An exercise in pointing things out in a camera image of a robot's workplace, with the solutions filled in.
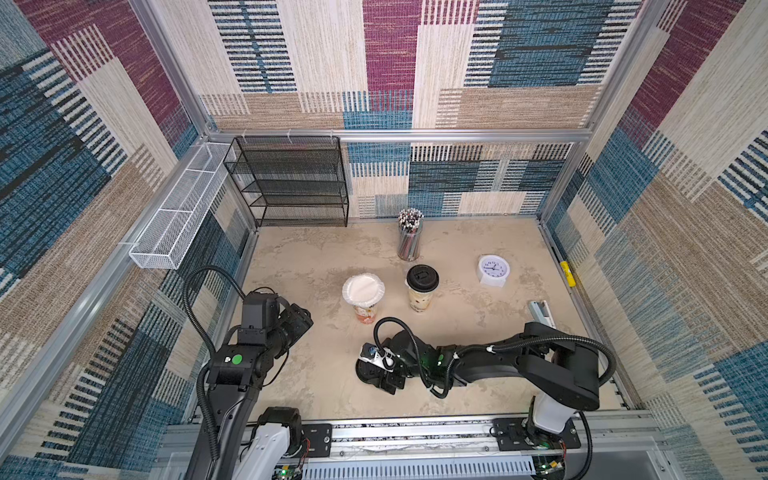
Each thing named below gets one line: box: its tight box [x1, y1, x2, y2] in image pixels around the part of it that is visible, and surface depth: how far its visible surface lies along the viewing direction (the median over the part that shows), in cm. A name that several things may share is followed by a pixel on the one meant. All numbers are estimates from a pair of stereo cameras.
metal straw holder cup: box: [398, 208, 424, 262], surface depth 99 cm
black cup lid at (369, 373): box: [355, 358, 388, 387], surface depth 82 cm
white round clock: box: [478, 255, 510, 287], surface depth 104 cm
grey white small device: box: [529, 300, 557, 329], surface depth 95 cm
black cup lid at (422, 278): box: [407, 264, 440, 293], surface depth 84 cm
